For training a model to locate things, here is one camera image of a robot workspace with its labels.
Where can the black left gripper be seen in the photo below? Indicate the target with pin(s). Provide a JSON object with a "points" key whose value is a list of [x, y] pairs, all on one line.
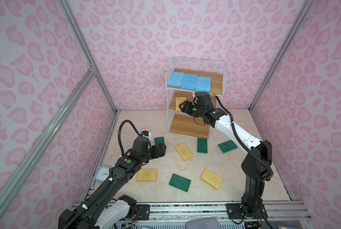
{"points": [[157, 154]]}

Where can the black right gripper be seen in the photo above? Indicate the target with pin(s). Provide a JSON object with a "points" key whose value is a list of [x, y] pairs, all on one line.
{"points": [[187, 107]]}

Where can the small yellow sponge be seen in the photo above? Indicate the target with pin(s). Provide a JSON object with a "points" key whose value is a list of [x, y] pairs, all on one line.
{"points": [[178, 102]]}

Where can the blue sponge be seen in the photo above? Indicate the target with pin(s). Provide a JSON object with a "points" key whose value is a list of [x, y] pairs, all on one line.
{"points": [[189, 81], [175, 79], [203, 84]]}

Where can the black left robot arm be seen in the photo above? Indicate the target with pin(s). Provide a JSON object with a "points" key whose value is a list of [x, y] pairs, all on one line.
{"points": [[87, 214]]}

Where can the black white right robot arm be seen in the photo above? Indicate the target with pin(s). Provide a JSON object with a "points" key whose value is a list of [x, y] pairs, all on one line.
{"points": [[258, 154]]}

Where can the green scouring pad left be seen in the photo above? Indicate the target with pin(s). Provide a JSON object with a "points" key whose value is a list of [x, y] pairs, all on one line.
{"points": [[159, 140]]}

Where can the green scouring pad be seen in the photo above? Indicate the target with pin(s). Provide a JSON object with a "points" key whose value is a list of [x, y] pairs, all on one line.
{"points": [[180, 182], [159, 140]]}

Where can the green scouring pad front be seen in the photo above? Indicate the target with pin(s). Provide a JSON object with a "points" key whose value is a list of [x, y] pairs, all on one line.
{"points": [[180, 182]]}

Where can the green sponge middle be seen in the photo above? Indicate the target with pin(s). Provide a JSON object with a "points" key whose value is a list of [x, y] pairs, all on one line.
{"points": [[202, 145]]}

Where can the green sponge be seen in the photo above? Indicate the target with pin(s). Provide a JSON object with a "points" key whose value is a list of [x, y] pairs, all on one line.
{"points": [[227, 146], [202, 145]]}

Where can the light blue kitchen timer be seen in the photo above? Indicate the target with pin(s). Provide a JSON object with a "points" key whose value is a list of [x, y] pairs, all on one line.
{"points": [[102, 173]]}

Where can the green sponge right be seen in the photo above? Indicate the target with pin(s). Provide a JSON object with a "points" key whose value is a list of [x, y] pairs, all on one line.
{"points": [[227, 146]]}

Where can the grey chair back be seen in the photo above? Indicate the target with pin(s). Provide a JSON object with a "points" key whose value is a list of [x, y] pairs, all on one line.
{"points": [[207, 223]]}

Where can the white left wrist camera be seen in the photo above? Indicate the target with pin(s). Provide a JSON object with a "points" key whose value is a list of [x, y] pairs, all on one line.
{"points": [[146, 134]]}

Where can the white wire wooden shelf rack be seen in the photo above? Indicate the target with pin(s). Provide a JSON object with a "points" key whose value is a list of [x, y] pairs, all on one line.
{"points": [[182, 123]]}

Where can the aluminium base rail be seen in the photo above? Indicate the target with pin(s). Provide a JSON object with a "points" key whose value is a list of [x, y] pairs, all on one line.
{"points": [[128, 214]]}

